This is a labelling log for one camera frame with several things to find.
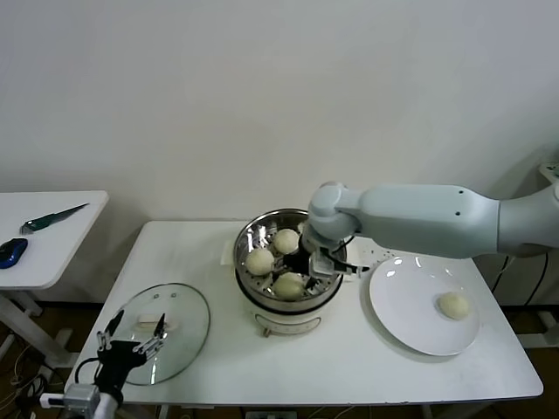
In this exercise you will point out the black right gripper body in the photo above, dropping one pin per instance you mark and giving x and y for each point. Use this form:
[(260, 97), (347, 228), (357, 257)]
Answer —
[(297, 262)]

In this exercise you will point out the blue computer mouse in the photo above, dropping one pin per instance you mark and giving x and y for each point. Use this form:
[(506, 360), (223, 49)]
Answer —
[(13, 252)]

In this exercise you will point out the white table foot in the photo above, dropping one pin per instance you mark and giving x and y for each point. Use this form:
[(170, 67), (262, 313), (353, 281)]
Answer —
[(539, 336)]

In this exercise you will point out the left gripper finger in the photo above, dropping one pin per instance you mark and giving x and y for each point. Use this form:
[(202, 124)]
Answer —
[(109, 331), (157, 335)]

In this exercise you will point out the white electric cooker base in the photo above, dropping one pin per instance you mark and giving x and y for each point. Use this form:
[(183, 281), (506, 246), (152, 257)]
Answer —
[(284, 323)]

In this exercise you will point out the white background object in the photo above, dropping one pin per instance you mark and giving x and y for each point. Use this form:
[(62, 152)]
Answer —
[(551, 169)]

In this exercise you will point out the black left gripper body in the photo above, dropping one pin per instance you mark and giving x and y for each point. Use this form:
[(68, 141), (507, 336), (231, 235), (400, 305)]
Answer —
[(115, 360)]

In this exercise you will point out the white side table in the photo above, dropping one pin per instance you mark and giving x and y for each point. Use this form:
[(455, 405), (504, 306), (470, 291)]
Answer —
[(65, 253)]

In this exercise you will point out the round glass pot lid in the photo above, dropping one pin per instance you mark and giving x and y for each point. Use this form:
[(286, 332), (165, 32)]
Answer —
[(183, 314)]

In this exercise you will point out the steamed white baozi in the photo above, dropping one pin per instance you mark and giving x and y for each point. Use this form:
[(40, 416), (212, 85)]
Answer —
[(453, 306), (288, 288), (286, 240), (260, 262)]

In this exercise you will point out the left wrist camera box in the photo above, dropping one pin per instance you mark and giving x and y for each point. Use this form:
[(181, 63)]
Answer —
[(80, 397)]

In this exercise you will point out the round white plate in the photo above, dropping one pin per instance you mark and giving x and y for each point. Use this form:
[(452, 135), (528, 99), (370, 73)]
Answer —
[(406, 297)]

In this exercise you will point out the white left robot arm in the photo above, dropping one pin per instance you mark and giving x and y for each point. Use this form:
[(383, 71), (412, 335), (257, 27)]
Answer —
[(107, 408)]

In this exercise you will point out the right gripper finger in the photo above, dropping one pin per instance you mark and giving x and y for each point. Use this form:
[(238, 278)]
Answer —
[(278, 277), (311, 283)]

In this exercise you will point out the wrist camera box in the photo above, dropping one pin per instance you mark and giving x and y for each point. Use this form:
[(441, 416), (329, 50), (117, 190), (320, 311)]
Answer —
[(322, 264), (80, 397)]

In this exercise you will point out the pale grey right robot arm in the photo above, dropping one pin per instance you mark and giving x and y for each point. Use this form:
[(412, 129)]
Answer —
[(415, 218)]

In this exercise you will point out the white power strip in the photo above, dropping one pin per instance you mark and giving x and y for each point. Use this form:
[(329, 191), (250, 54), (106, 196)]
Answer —
[(271, 415)]

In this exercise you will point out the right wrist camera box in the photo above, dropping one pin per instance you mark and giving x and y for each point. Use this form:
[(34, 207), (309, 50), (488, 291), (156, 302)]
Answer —
[(322, 264)]

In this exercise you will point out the stainless steel steamer basket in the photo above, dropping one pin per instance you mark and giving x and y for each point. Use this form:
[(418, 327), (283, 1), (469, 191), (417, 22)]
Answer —
[(249, 235)]

